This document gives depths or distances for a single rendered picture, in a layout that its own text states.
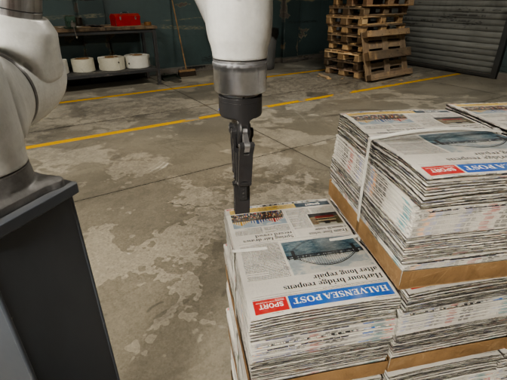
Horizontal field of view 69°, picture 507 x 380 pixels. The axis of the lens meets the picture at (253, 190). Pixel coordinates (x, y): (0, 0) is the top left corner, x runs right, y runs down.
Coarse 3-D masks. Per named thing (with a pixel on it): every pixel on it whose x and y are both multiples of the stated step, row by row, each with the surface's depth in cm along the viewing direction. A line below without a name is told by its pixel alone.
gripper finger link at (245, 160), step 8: (240, 144) 61; (240, 152) 62; (248, 152) 63; (240, 160) 64; (248, 160) 64; (240, 168) 65; (248, 168) 65; (240, 176) 66; (248, 176) 67; (240, 184) 67
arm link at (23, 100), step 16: (0, 64) 57; (0, 80) 56; (16, 80) 61; (0, 96) 56; (16, 96) 60; (32, 96) 66; (0, 112) 56; (16, 112) 60; (32, 112) 66; (0, 128) 56; (16, 128) 60; (0, 144) 57; (16, 144) 60; (0, 160) 57; (16, 160) 60; (0, 176) 58
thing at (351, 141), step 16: (352, 112) 89; (368, 112) 88; (384, 112) 88; (400, 112) 88; (416, 112) 89; (432, 112) 89; (448, 112) 89; (352, 128) 83; (368, 128) 78; (384, 128) 79; (400, 128) 79; (416, 128) 79; (336, 144) 92; (352, 144) 84; (336, 160) 92; (352, 160) 83; (336, 176) 92; (352, 176) 84; (352, 192) 84
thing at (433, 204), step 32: (384, 160) 70; (416, 160) 62; (448, 160) 63; (480, 160) 63; (384, 192) 70; (416, 192) 60; (448, 192) 59; (480, 192) 60; (384, 224) 70; (416, 224) 61; (448, 224) 63; (480, 224) 64; (416, 256) 65; (448, 256) 66; (480, 256) 67
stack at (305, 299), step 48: (240, 240) 82; (288, 240) 82; (336, 240) 82; (240, 288) 73; (288, 288) 69; (336, 288) 69; (384, 288) 69; (432, 288) 69; (480, 288) 71; (288, 336) 66; (336, 336) 69; (384, 336) 72; (432, 336) 76; (480, 336) 79
